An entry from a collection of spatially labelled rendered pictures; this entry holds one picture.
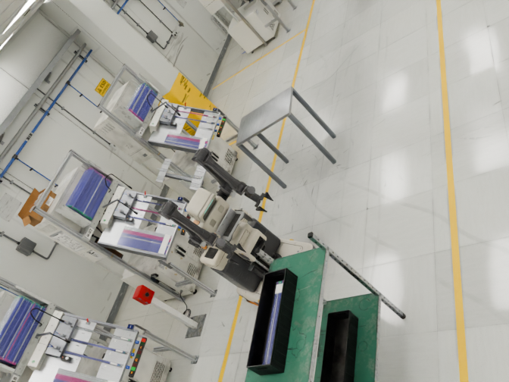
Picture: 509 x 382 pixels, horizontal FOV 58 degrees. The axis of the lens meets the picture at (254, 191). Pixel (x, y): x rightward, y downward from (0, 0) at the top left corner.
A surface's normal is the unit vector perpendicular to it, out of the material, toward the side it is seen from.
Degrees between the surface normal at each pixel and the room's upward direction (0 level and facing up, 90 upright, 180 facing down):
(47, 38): 90
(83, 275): 90
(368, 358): 0
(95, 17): 90
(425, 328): 0
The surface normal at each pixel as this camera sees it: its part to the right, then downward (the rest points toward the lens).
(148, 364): 0.72, -0.29
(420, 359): -0.65, -0.57
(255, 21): -0.21, 0.77
